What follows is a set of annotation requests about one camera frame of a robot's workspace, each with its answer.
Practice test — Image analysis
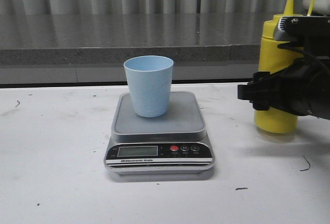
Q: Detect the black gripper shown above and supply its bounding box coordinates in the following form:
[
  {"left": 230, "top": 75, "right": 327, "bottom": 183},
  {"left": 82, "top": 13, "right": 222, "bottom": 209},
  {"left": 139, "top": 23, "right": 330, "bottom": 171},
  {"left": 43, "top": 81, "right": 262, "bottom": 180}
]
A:
[{"left": 237, "top": 56, "right": 329, "bottom": 120}]

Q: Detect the yellow squeeze bottle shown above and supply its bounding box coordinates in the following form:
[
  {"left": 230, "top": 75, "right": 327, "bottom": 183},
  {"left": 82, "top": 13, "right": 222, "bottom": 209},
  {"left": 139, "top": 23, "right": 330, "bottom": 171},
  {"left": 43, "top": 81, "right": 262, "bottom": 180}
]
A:
[{"left": 254, "top": 0, "right": 323, "bottom": 134}]

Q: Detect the light blue plastic cup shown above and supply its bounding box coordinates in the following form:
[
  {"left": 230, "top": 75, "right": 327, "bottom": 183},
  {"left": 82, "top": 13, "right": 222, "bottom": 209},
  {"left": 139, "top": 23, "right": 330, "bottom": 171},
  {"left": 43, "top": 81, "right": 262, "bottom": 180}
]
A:
[{"left": 124, "top": 56, "right": 174, "bottom": 118}]

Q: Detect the silver digital kitchen scale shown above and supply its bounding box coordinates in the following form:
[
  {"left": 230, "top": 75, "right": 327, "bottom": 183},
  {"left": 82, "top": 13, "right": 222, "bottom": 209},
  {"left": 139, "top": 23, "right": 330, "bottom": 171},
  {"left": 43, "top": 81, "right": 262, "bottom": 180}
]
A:
[{"left": 104, "top": 91, "right": 215, "bottom": 175}]

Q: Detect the grey stone counter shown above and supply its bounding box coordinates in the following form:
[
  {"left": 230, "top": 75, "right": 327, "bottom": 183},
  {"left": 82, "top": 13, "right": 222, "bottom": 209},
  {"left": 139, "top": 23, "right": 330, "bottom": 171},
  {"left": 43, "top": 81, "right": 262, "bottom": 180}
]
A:
[{"left": 1, "top": 12, "right": 273, "bottom": 85}]

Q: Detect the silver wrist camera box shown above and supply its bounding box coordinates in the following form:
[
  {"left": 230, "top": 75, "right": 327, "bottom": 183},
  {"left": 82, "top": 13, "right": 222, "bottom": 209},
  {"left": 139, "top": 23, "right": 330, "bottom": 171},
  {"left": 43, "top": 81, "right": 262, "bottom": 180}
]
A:
[{"left": 273, "top": 16, "right": 329, "bottom": 58}]

